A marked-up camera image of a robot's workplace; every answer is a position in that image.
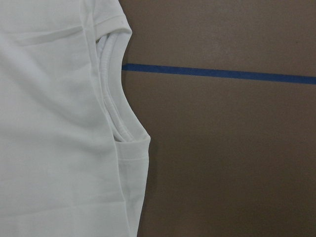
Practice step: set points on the white long-sleeve printed shirt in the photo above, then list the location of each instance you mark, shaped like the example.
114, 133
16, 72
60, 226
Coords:
73, 155

